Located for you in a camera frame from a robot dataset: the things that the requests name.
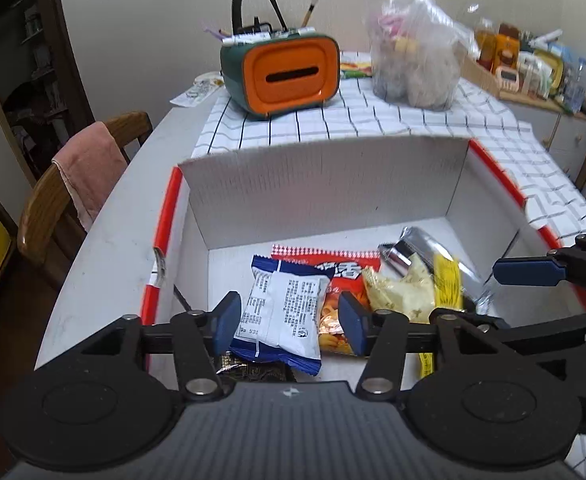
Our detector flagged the silver foil snack packet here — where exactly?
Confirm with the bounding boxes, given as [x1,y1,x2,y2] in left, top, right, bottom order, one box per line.
[378,226,492,314]

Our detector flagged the pale yellow snack packet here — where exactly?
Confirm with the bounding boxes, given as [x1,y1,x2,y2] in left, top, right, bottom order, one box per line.
[361,254,435,323]

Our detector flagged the red chip bag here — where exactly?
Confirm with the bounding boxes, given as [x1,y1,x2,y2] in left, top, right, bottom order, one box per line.
[270,245,381,356]

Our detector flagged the blue white snack packet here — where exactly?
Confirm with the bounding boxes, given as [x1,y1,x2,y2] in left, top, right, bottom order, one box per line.
[230,255,334,376]

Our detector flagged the red cardboard box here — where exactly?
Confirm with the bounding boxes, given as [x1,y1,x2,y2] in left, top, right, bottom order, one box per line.
[141,136,586,326]

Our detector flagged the white sideboard cabinet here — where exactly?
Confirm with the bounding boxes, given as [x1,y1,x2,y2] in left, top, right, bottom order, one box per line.
[461,58,586,181]

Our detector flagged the plastic water bottle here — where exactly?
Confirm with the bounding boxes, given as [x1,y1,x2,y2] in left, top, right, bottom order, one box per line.
[563,56,586,115]

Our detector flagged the left wooden chair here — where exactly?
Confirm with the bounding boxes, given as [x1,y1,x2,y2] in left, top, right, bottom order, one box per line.
[18,110,153,292]

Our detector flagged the white kitchen timer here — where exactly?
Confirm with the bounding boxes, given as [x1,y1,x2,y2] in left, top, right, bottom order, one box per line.
[494,65,520,93]

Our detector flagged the pink towel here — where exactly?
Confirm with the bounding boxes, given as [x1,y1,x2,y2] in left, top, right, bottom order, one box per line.
[52,122,127,232]

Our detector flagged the wooden tray with jars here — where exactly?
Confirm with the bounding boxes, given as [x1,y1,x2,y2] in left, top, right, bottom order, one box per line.
[474,18,521,79]

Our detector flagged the white grid tablecloth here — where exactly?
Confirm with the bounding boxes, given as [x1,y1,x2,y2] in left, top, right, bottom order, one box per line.
[190,49,586,480]

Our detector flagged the clear plastic bag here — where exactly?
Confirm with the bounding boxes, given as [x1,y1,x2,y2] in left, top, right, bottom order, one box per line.
[367,0,479,110]

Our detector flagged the orange green tissue box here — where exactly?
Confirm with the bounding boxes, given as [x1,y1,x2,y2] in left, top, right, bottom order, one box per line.
[219,29,340,118]

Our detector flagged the dark wooden bookshelf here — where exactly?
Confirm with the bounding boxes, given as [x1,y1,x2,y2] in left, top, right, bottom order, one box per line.
[0,0,94,180]

